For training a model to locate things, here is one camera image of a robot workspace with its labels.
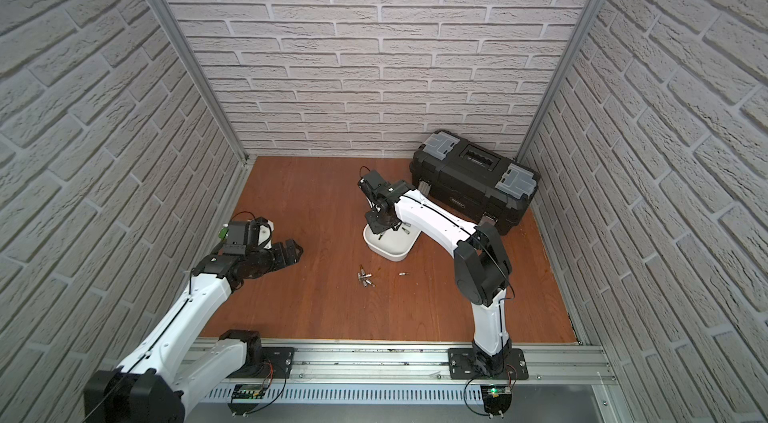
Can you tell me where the left aluminium corner post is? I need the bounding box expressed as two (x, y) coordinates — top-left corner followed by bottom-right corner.
(113, 0), (250, 165)

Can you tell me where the aluminium corner post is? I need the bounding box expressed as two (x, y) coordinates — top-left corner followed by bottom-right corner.
(515, 0), (606, 162)
(113, 0), (250, 165)

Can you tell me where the aluminium mounting rail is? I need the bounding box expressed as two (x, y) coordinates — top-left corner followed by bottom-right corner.
(122, 337), (619, 387)

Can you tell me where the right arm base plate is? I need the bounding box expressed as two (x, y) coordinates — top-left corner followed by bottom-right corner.
(447, 347), (529, 380)

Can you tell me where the black plastic toolbox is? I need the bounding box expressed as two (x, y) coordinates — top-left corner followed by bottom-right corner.
(409, 130), (540, 236)

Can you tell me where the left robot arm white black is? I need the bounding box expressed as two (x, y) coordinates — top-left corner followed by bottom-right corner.
(83, 217), (303, 422)

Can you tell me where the left controller board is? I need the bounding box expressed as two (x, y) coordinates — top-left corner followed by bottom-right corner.
(228, 384), (269, 416)

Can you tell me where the controller board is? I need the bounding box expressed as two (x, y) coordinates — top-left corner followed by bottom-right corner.
(480, 385), (513, 418)
(228, 384), (269, 416)

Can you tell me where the right aluminium corner post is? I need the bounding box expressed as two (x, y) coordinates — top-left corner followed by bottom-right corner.
(515, 0), (606, 162)

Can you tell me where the right controller board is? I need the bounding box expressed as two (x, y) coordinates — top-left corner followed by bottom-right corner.
(480, 385), (513, 418)

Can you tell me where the white rectangular storage box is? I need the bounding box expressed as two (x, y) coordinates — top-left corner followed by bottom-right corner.
(363, 223), (421, 262)

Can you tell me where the pile of silver bits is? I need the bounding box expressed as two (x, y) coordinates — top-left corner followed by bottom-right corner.
(357, 267), (374, 287)

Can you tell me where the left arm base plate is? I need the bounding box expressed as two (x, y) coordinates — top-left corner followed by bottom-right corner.
(232, 346), (296, 379)

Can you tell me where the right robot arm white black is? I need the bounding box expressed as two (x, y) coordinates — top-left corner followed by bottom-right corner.
(358, 171), (511, 377)

